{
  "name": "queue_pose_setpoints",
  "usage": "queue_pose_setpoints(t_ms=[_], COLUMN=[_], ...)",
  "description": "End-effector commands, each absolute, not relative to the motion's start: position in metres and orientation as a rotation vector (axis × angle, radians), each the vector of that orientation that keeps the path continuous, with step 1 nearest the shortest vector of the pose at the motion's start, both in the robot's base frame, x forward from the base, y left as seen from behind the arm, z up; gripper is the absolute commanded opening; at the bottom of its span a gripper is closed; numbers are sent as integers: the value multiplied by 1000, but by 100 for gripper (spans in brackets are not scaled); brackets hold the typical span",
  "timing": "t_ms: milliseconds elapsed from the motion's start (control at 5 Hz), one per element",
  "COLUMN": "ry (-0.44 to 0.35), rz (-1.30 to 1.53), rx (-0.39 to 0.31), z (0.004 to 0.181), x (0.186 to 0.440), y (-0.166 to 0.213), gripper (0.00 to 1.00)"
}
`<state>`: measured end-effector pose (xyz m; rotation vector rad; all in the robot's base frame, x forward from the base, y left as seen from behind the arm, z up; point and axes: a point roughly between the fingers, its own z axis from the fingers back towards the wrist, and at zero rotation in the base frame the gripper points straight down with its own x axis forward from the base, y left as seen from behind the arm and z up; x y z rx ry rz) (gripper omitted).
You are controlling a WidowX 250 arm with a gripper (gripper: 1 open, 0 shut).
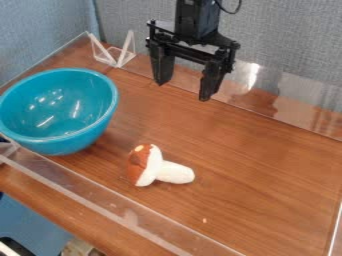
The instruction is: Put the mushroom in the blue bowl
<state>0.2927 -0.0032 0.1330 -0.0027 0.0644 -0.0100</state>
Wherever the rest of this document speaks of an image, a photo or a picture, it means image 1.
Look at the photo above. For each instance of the clear acrylic front barrier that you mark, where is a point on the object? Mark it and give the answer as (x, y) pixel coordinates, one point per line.
(121, 210)

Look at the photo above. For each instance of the clear acrylic barrier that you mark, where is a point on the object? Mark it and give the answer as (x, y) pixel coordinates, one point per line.
(279, 95)
(121, 210)

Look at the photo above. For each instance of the brown white toy mushroom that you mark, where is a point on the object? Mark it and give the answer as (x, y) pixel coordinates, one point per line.
(148, 167)

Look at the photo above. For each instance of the clear acrylic back barrier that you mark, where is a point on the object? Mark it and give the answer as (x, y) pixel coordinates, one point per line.
(279, 95)

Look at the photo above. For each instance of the blue plastic bowl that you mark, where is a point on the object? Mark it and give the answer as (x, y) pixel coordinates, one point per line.
(57, 111)

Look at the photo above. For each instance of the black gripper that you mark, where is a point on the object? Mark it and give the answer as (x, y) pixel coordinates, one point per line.
(192, 37)

